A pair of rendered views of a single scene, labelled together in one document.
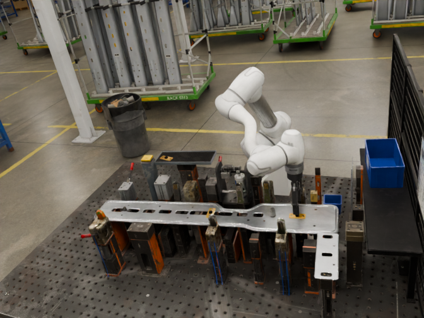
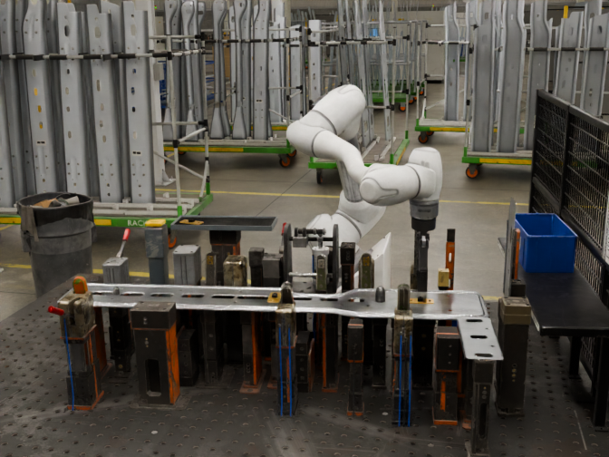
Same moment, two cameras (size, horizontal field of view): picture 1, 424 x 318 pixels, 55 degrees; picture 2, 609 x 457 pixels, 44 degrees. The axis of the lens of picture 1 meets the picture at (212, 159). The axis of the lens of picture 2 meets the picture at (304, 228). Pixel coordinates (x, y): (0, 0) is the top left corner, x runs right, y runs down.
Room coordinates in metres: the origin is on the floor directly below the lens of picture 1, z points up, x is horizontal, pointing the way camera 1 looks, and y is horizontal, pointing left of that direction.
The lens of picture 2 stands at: (-0.45, 0.51, 1.87)
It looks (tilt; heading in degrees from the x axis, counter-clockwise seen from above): 16 degrees down; 346
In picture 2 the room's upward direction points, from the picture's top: 1 degrees counter-clockwise
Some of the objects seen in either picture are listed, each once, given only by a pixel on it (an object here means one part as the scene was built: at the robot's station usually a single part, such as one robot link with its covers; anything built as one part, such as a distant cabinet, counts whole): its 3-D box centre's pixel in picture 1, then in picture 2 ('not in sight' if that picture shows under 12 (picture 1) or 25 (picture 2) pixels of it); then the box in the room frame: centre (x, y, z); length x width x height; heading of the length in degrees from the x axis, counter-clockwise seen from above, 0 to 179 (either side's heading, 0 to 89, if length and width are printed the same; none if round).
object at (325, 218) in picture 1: (207, 214); (268, 299); (1.81, 0.08, 1.00); 1.38 x 0.22 x 0.02; 70
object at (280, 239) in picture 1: (282, 262); (401, 366); (1.48, -0.25, 0.87); 0.12 x 0.09 x 0.35; 160
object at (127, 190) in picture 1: (132, 208); (119, 308); (2.17, 0.56, 0.88); 0.11 x 0.10 x 0.36; 160
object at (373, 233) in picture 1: (385, 192); (548, 278); (1.69, -0.85, 1.02); 0.90 x 0.22 x 0.03; 160
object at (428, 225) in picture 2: (294, 178); (422, 230); (1.65, -0.38, 1.23); 0.08 x 0.07 x 0.09; 160
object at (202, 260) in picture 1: (202, 234); (251, 341); (1.84, 0.14, 0.84); 0.17 x 0.06 x 0.29; 160
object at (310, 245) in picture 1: (311, 266); (446, 374); (1.45, -0.38, 0.84); 0.11 x 0.10 x 0.28; 160
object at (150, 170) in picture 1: (155, 188); (159, 282); (2.30, 0.40, 0.92); 0.08 x 0.08 x 0.44; 70
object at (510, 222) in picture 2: (351, 191); (508, 253); (1.55, -0.62, 1.17); 0.12 x 0.01 x 0.34; 160
